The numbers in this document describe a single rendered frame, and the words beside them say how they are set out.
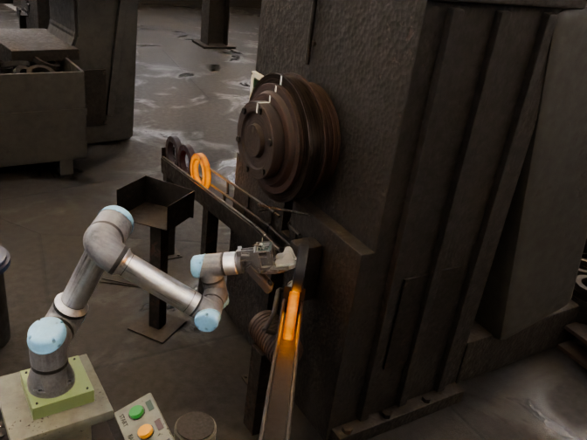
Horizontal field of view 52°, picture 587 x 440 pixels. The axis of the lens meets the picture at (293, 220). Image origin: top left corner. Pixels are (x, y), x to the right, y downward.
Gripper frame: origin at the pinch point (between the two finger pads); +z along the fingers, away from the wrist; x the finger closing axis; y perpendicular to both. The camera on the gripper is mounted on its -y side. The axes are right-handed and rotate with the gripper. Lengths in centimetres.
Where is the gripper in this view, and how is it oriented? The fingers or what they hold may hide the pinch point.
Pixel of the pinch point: (300, 263)
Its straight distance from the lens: 193.5
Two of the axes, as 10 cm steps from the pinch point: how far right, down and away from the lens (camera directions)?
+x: 0.7, -4.4, 8.9
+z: 9.9, -0.9, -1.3
